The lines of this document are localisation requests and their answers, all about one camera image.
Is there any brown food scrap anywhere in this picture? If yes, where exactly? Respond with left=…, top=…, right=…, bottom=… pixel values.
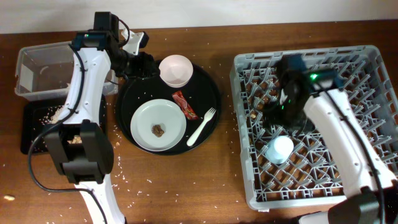
left=152, top=124, right=164, bottom=138

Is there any white plastic fork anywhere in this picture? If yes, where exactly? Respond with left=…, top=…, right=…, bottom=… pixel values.
left=187, top=108, right=216, bottom=147

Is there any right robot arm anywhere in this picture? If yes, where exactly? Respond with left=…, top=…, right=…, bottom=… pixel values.
left=263, top=54, right=397, bottom=223

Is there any peanut on table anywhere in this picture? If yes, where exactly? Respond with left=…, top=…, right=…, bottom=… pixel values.
left=4, top=195, right=15, bottom=201

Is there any white plate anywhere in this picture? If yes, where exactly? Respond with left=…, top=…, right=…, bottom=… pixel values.
left=130, top=99, right=187, bottom=152

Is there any pink bowl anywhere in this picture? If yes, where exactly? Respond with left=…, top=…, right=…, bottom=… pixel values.
left=159, top=55, right=193, bottom=88

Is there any rice and nutshell pile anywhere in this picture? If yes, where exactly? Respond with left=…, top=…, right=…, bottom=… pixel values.
left=43, top=106, right=82, bottom=144

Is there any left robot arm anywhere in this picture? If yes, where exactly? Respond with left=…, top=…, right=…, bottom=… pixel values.
left=34, top=12, right=160, bottom=223

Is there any grey dishwasher rack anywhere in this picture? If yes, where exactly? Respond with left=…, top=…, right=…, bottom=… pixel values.
left=229, top=45, right=397, bottom=212

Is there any black rectangular tray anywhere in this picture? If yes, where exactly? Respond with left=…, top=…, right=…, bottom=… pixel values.
left=20, top=95, right=107, bottom=154

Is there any clear plastic bin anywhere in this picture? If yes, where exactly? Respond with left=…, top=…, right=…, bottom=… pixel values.
left=14, top=42, right=118, bottom=101

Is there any round black tray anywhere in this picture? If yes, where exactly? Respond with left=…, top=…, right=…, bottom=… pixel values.
left=115, top=64, right=221, bottom=156

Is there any red snack wrapper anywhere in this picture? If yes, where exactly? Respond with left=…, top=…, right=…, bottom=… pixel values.
left=172, top=90, right=199, bottom=120

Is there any light blue cup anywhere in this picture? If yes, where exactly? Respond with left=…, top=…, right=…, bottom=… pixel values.
left=264, top=136, right=294, bottom=164

